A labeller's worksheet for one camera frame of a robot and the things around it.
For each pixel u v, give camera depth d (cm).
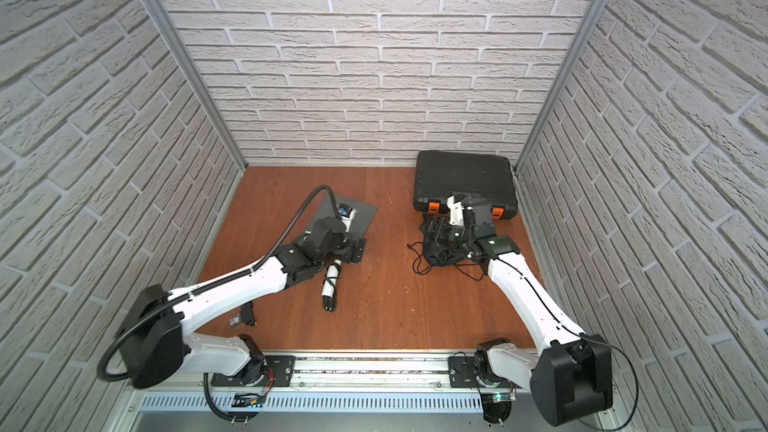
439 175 110
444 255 90
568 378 39
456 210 74
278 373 74
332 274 84
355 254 75
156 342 40
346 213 72
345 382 74
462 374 74
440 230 70
